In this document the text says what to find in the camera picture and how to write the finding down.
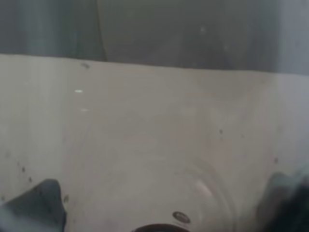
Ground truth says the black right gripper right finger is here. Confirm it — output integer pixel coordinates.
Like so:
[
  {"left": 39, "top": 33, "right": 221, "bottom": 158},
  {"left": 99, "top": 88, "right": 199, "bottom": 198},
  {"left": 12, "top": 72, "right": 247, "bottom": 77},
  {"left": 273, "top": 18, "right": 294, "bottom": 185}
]
[{"left": 255, "top": 170, "right": 309, "bottom": 232}]

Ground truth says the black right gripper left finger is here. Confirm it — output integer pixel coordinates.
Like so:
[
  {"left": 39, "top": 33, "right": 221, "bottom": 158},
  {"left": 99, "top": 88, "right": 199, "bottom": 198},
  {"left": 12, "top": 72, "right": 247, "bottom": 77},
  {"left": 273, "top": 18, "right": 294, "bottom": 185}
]
[{"left": 0, "top": 179, "right": 67, "bottom": 232}]

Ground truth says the smoky translucent water bottle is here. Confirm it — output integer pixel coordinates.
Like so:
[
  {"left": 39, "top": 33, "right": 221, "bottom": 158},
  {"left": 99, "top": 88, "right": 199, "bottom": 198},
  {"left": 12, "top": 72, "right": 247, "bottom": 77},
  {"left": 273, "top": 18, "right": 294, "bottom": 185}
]
[{"left": 0, "top": 0, "right": 309, "bottom": 232}]

